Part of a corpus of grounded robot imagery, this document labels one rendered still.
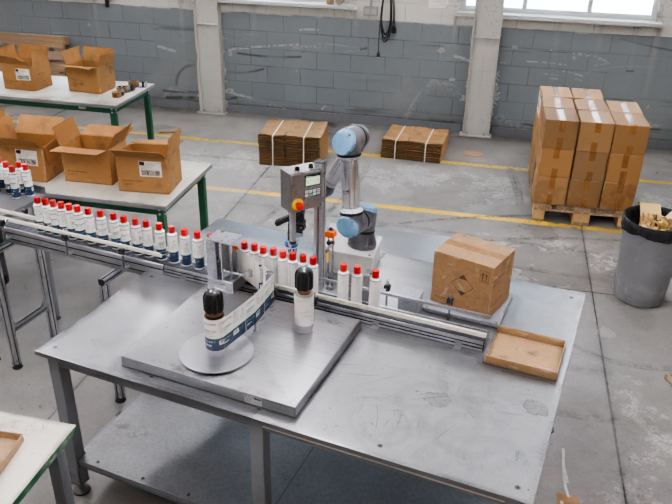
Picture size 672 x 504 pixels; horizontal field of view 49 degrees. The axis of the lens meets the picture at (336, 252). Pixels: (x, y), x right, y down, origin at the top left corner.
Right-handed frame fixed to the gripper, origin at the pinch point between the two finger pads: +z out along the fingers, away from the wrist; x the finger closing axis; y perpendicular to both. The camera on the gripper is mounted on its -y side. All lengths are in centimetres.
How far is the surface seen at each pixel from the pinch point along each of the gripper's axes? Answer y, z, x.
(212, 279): -24, -4, -53
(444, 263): 83, -17, -34
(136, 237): -73, -9, -30
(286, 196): 10, -46, -42
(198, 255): -37, -7, -37
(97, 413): -96, 90, -55
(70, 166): -174, 1, 75
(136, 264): -73, 5, -34
